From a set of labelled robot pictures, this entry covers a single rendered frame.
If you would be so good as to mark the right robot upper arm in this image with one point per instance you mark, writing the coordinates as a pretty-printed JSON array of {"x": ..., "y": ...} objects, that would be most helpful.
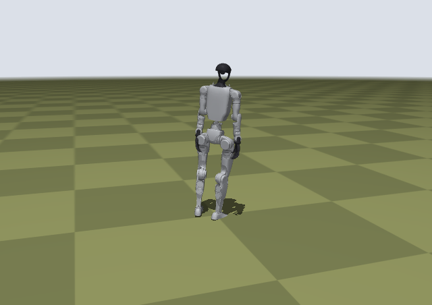
[{"x": 236, "y": 96}]

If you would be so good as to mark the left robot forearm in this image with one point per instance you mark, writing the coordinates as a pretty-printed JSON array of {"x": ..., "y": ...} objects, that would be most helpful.
[{"x": 200, "y": 122}]

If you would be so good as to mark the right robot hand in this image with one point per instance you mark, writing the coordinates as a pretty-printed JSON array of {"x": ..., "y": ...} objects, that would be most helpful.
[{"x": 236, "y": 148}]

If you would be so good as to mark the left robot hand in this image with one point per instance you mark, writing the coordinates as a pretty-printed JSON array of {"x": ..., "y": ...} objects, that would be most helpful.
[{"x": 196, "y": 141}]

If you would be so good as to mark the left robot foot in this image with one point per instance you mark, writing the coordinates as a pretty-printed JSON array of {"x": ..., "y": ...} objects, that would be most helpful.
[{"x": 198, "y": 211}]

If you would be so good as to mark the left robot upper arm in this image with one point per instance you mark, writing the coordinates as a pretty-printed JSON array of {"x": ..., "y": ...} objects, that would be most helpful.
[{"x": 203, "y": 100}]

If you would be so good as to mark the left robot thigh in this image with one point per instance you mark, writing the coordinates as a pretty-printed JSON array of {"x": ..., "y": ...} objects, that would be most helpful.
[{"x": 202, "y": 156}]

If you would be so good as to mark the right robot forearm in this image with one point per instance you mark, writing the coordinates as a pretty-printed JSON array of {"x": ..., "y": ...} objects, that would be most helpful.
[{"x": 236, "y": 128}]

